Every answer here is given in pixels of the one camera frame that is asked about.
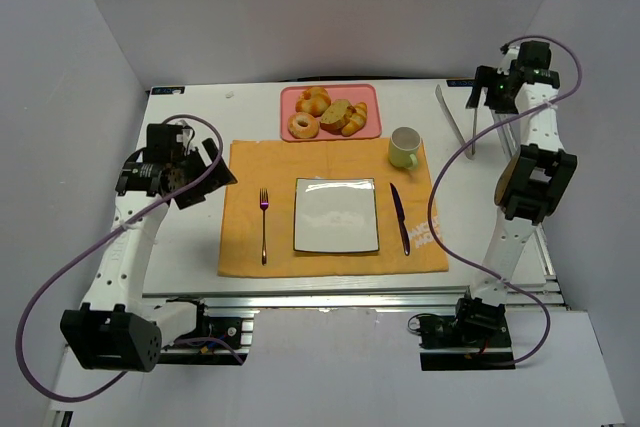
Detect striped croissant bread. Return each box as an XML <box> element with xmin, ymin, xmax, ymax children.
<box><xmin>341</xmin><ymin>102</ymin><xmax>368</xmax><ymax>137</ymax></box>

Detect right blue corner label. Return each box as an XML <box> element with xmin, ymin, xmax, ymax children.
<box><xmin>446</xmin><ymin>79</ymin><xmax>474</xmax><ymax>88</ymax></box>

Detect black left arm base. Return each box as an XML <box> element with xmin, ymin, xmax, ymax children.
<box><xmin>158</xmin><ymin>297</ymin><xmax>250</xmax><ymax>366</ymax></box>

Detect white square plate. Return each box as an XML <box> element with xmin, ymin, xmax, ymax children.
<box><xmin>293</xmin><ymin>178</ymin><xmax>380</xmax><ymax>255</ymax></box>

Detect round striped bread roll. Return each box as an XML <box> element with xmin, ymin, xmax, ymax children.
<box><xmin>295</xmin><ymin>86</ymin><xmax>332</xmax><ymax>117</ymax></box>

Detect blue corner label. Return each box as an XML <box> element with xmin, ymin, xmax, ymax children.
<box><xmin>150</xmin><ymin>86</ymin><xmax>185</xmax><ymax>95</ymax></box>
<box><xmin>446</xmin><ymin>79</ymin><xmax>474</xmax><ymax>88</ymax></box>

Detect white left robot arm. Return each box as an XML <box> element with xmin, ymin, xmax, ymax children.
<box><xmin>60</xmin><ymin>115</ymin><xmax>236</xmax><ymax>372</ymax></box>

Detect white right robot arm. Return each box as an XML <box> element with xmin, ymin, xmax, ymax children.
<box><xmin>452</xmin><ymin>38</ymin><xmax>578</xmax><ymax>344</ymax></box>

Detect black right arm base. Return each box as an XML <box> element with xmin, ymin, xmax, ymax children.
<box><xmin>407</xmin><ymin>296</ymin><xmax>516</xmax><ymax>372</ymax></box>

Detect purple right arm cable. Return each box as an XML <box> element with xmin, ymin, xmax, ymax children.
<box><xmin>426</xmin><ymin>36</ymin><xmax>584</xmax><ymax>367</ymax></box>

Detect left blue corner label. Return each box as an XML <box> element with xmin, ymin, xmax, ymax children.
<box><xmin>150</xmin><ymin>86</ymin><xmax>185</xmax><ymax>95</ymax></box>

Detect orange cloth placemat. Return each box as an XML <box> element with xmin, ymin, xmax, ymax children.
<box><xmin>218</xmin><ymin>138</ymin><xmax>449</xmax><ymax>278</ymax></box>

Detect metal serving tongs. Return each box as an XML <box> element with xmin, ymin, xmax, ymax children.
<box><xmin>435</xmin><ymin>84</ymin><xmax>476</xmax><ymax>160</ymax></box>

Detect purple table knife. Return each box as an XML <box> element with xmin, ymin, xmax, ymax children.
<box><xmin>390</xmin><ymin>183</ymin><xmax>411</xmax><ymax>256</ymax></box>

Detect purple metal fork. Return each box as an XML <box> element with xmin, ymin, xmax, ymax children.
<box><xmin>259</xmin><ymin>188</ymin><xmax>269</xmax><ymax>265</ymax></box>

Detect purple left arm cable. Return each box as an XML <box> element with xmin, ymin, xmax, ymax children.
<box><xmin>15</xmin><ymin>116</ymin><xmax>246</xmax><ymax>403</ymax></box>

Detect sliced loaf bread piece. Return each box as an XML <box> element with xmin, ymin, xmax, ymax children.
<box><xmin>319</xmin><ymin>99</ymin><xmax>353</xmax><ymax>132</ymax></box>

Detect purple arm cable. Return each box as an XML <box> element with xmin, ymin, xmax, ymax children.
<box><xmin>426</xmin><ymin>36</ymin><xmax>584</xmax><ymax>367</ymax></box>
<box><xmin>15</xmin><ymin>116</ymin><xmax>246</xmax><ymax>403</ymax></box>

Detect pink plastic tray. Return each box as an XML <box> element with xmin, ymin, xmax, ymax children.
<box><xmin>280</xmin><ymin>83</ymin><xmax>382</xmax><ymax>142</ymax></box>

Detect sugared donut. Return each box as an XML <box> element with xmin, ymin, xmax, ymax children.
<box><xmin>287</xmin><ymin>112</ymin><xmax>320</xmax><ymax>140</ymax></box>

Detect aluminium table frame rail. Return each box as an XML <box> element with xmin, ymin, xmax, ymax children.
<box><xmin>142</xmin><ymin>111</ymin><xmax>569</xmax><ymax>313</ymax></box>

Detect light green mug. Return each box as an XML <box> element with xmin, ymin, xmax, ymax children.
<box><xmin>388</xmin><ymin>127</ymin><xmax>421</xmax><ymax>170</ymax></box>

